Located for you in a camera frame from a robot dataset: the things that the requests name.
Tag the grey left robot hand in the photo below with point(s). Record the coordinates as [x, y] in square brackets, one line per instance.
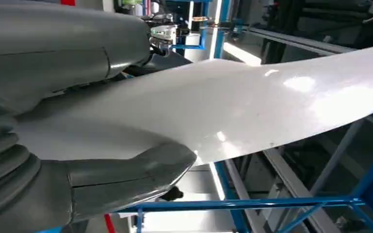
[45, 48]

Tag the white curved plastic part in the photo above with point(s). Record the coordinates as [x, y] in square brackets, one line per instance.
[238, 106]

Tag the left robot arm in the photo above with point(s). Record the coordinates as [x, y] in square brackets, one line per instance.
[3, 180]

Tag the red barrier belt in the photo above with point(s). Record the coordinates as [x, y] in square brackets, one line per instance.
[109, 225]

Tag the blue metal shelf rack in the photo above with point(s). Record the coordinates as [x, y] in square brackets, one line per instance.
[238, 203]

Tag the grey metal frame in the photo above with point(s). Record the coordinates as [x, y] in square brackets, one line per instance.
[302, 41]

